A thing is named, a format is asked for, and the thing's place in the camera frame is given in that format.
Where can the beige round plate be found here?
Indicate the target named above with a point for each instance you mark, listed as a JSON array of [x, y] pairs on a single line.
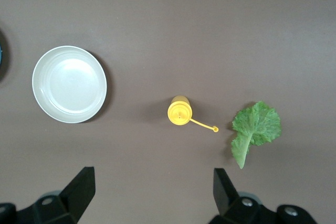
[[69, 85]]

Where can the blue round plate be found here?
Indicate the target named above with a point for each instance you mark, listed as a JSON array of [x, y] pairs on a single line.
[[0, 54]]

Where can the yellow mustard squeeze bottle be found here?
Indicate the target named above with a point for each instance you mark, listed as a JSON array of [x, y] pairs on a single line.
[[179, 112]]

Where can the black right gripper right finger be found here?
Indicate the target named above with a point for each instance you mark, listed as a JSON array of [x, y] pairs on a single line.
[[225, 200]]

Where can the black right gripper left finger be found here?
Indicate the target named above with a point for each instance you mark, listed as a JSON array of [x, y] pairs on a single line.
[[76, 195]]

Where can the green lettuce leaf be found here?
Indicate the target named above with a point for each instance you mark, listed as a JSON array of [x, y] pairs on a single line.
[[260, 124]]

